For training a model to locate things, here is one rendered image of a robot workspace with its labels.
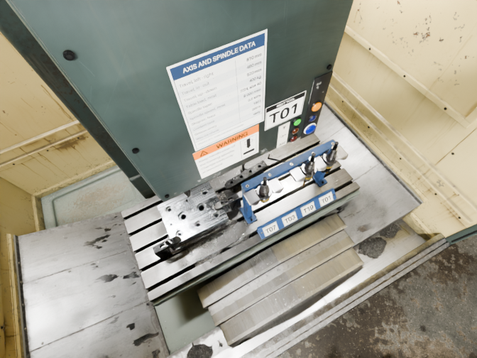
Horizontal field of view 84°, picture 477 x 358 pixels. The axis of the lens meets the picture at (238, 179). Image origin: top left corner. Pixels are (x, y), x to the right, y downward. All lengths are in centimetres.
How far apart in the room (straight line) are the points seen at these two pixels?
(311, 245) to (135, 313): 100
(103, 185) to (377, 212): 180
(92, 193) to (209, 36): 182
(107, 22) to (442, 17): 115
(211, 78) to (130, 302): 141
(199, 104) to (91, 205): 170
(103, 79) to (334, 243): 141
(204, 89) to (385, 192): 140
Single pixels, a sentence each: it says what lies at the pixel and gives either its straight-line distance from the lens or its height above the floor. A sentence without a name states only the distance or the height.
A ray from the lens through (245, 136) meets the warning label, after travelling 59.
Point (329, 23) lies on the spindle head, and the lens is 53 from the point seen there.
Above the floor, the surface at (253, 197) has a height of 122.
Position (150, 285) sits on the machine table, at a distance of 140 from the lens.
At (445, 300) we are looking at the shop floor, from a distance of 260.
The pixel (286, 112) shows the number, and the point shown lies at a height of 176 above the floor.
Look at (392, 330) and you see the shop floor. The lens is 240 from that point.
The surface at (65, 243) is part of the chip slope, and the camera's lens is 183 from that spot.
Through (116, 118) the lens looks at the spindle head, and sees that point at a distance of 44.
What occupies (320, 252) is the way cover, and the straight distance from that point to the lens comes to 155.
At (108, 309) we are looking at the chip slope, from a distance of 167.
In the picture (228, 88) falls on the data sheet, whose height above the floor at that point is 188.
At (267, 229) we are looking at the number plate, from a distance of 132.
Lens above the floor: 220
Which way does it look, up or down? 61 degrees down
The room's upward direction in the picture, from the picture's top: 7 degrees counter-clockwise
